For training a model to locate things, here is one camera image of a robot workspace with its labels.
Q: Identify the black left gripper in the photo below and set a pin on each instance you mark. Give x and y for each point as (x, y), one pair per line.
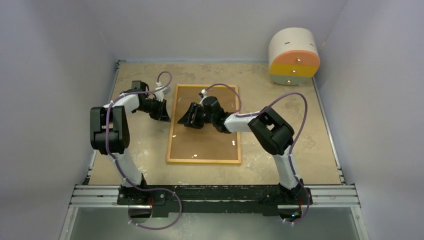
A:
(161, 114)

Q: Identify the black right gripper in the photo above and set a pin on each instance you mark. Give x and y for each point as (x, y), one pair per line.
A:
(188, 119)

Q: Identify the brown cardboard backing board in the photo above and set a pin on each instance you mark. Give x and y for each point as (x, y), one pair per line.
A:
(205, 142)

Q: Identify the yellow wooden picture frame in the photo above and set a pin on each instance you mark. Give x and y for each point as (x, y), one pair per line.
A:
(170, 139)

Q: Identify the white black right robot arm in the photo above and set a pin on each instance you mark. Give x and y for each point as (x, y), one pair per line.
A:
(274, 134)

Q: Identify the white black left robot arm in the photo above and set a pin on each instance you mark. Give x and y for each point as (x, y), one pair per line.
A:
(110, 134)

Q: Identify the round three-drawer cabinet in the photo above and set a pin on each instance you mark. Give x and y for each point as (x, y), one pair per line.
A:
(293, 58)

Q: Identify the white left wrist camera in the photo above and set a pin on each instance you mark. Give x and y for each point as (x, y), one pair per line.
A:
(161, 91)

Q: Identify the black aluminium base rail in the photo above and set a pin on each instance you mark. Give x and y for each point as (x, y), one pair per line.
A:
(267, 200)

